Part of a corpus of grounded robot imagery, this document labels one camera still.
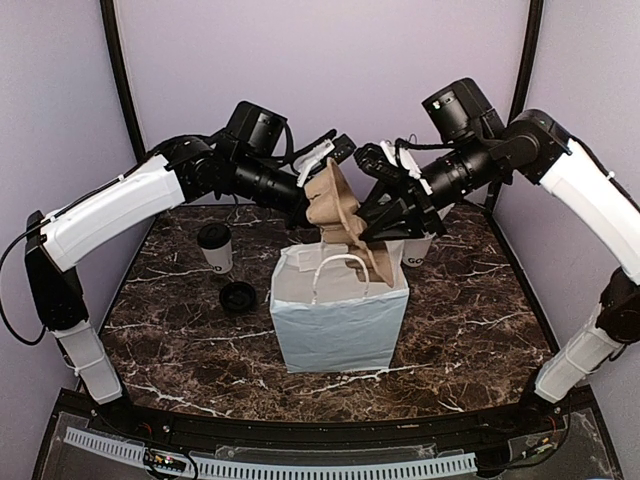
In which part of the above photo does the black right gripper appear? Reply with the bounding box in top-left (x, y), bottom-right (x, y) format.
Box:
top-left (353, 131), bottom-right (501, 241)

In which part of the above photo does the brown cardboard cup carrier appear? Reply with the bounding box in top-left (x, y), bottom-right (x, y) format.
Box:
top-left (304, 159), bottom-right (395, 287)

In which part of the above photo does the white paper coffee cup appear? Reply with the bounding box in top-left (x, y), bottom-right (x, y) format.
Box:
top-left (202, 242), bottom-right (233, 275)

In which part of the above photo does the black plastic cup lid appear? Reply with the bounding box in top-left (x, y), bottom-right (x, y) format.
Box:
top-left (219, 281), bottom-right (257, 315)

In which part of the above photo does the white paper takeout bag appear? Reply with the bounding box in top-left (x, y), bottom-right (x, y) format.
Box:
top-left (269, 241), bottom-right (409, 373)

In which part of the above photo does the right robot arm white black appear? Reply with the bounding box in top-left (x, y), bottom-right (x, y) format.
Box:
top-left (355, 78), bottom-right (639, 434)

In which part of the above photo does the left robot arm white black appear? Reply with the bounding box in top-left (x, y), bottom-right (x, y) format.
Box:
top-left (20, 101), bottom-right (312, 436)

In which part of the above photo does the white paper straw holder cup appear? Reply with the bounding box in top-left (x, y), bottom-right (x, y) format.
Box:
top-left (402, 235), bottom-right (434, 268)

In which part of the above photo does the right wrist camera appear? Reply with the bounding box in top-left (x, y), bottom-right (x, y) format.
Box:
top-left (354, 143), bottom-right (422, 186)

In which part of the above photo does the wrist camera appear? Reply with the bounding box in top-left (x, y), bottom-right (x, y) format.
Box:
top-left (354, 143), bottom-right (422, 186)
top-left (294, 130), bottom-right (357, 189)

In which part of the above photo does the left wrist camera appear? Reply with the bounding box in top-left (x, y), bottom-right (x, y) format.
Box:
top-left (294, 130), bottom-right (357, 189)

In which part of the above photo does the right black frame post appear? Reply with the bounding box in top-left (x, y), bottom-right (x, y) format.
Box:
top-left (484, 0), bottom-right (544, 217)

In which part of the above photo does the black frame post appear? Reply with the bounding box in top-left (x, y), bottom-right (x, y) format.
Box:
top-left (99, 0), bottom-right (146, 162)
top-left (484, 0), bottom-right (544, 217)

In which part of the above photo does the grey slotted cable duct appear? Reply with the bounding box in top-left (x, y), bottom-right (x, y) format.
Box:
top-left (63, 427), bottom-right (478, 479)

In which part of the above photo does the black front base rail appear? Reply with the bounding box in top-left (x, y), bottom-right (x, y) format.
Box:
top-left (27, 386), bottom-right (623, 479)

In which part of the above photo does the left black frame post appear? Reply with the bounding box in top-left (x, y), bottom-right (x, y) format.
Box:
top-left (99, 0), bottom-right (146, 162)

